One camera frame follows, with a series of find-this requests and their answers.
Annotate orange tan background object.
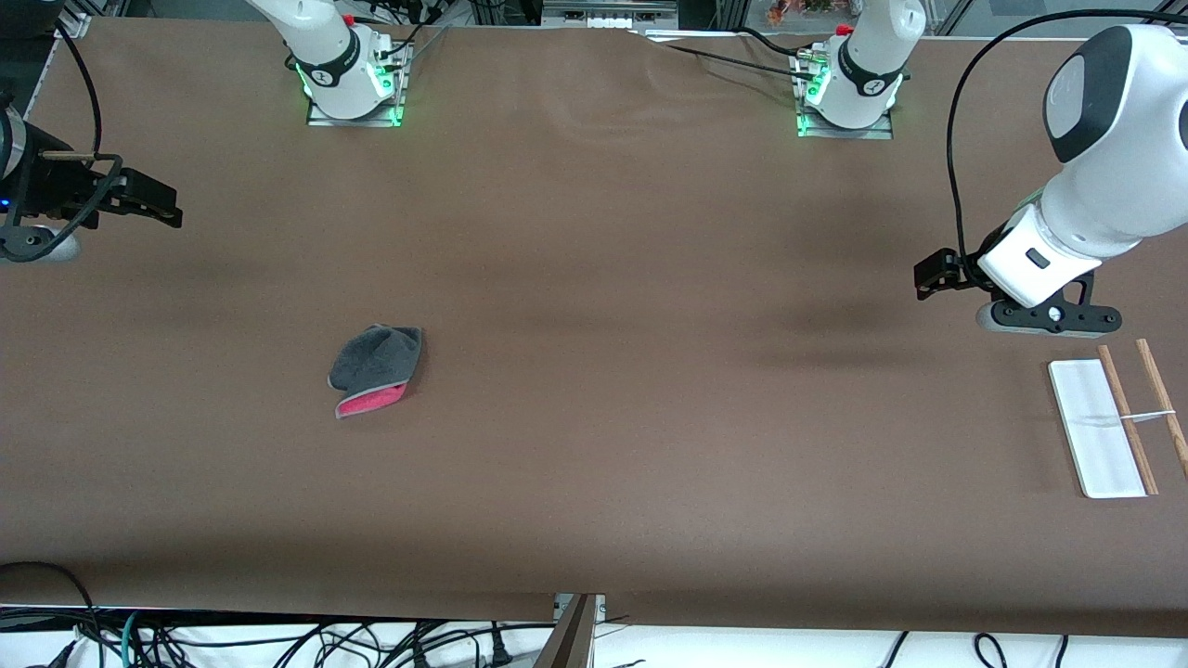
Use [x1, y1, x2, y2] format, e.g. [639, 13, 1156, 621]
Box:
[767, 0, 857, 27]

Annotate thick black floor cable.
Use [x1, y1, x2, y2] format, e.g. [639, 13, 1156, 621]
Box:
[0, 560, 98, 668]

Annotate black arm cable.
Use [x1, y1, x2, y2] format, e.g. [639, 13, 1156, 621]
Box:
[946, 9, 1188, 284]
[0, 23, 123, 263]

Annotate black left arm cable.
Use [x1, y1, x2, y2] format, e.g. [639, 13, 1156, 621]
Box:
[946, 9, 1188, 284]

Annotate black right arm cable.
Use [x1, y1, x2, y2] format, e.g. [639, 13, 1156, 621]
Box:
[0, 23, 123, 263]

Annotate grey and red towel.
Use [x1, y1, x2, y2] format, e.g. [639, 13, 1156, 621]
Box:
[328, 324, 424, 419]

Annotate brown table cover sheet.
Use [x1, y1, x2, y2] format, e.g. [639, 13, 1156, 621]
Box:
[0, 17, 1188, 641]

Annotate white power strip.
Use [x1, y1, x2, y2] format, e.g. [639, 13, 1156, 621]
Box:
[541, 0, 680, 31]

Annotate white rack base plate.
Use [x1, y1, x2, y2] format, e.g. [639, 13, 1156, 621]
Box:
[1048, 359, 1148, 500]

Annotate aluminium frame structure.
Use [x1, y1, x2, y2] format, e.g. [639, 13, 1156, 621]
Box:
[678, 0, 755, 31]

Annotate dark brown beam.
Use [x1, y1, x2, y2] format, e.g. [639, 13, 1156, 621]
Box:
[534, 594, 600, 668]

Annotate thick black table cable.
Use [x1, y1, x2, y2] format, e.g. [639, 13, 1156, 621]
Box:
[736, 25, 813, 61]

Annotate thin black table cable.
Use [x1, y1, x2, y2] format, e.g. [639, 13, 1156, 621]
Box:
[631, 31, 820, 84]

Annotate tangled black floor cables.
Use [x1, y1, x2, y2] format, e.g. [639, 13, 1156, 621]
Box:
[139, 620, 558, 668]

